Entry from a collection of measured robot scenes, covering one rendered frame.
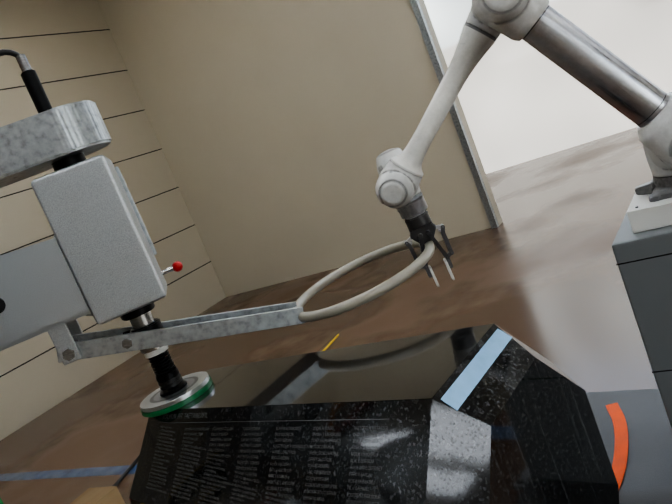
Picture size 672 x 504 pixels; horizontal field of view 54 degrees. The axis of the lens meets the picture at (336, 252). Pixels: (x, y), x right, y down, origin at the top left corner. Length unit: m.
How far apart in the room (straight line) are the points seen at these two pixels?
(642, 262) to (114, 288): 1.44
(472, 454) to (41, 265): 1.20
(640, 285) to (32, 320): 1.65
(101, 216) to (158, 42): 6.41
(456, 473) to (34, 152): 1.30
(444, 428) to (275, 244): 6.57
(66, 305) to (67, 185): 0.32
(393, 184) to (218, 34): 5.97
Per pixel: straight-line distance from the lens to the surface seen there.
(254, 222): 7.87
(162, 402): 1.98
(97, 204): 1.88
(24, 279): 1.93
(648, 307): 2.07
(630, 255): 2.01
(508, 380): 1.47
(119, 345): 1.97
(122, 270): 1.88
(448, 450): 1.32
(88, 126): 1.92
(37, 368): 6.93
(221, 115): 7.77
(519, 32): 1.79
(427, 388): 1.38
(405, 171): 1.83
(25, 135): 1.91
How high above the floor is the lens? 1.36
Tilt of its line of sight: 9 degrees down
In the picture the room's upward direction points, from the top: 22 degrees counter-clockwise
